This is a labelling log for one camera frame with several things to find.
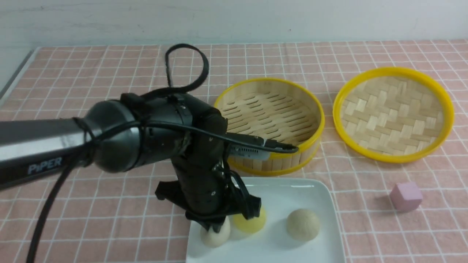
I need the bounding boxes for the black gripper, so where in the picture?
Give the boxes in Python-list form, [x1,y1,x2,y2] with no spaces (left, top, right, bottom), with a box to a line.
[155,157,262,233]

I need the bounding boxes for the yellow steamed bun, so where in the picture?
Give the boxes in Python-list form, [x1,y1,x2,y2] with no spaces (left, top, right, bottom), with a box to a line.
[232,208,267,234]

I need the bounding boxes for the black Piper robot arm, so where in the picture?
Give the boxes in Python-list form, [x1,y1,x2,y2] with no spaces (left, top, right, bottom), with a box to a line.
[0,94,262,232]

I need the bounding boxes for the white square plate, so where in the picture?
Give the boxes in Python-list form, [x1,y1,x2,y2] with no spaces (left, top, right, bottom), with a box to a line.
[186,178,346,263]

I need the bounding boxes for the beige steamed bun on plate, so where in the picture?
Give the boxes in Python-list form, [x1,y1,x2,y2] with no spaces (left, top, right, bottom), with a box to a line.
[286,209,321,243]

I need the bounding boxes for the pink checkered tablecloth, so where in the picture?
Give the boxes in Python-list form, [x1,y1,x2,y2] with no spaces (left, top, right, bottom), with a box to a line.
[1,39,467,263]

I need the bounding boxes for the yellow-rimmed bamboo steamer basket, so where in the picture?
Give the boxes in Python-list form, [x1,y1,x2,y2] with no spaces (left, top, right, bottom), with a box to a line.
[214,78,325,176]

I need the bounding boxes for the pink cube block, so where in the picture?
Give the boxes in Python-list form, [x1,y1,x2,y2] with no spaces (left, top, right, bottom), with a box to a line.
[389,182,423,213]

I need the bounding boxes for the yellow-rimmed woven steamer lid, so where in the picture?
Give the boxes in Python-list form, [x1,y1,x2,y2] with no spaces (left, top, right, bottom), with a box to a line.
[332,67,455,163]

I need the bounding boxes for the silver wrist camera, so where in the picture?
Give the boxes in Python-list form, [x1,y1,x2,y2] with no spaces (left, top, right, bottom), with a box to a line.
[226,133,275,160]

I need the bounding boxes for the black cable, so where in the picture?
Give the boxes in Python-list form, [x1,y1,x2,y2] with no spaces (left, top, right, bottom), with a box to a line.
[26,43,299,263]

